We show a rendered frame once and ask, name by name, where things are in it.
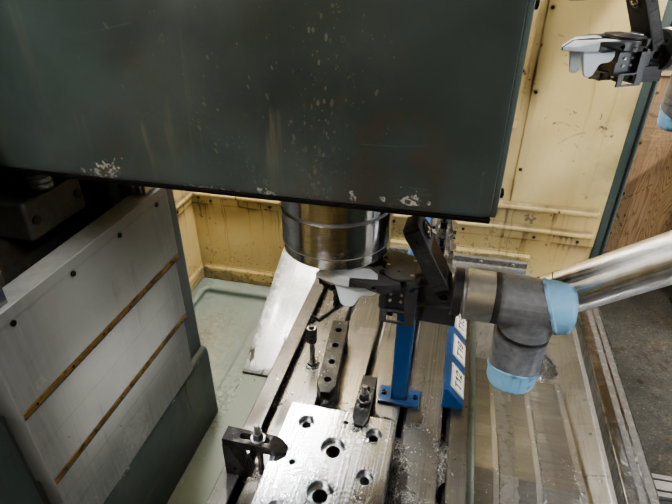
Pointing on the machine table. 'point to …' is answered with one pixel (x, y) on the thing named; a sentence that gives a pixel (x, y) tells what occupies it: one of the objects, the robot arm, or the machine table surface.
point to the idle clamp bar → (327, 390)
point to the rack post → (398, 391)
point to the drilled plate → (307, 446)
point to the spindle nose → (334, 235)
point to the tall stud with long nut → (312, 343)
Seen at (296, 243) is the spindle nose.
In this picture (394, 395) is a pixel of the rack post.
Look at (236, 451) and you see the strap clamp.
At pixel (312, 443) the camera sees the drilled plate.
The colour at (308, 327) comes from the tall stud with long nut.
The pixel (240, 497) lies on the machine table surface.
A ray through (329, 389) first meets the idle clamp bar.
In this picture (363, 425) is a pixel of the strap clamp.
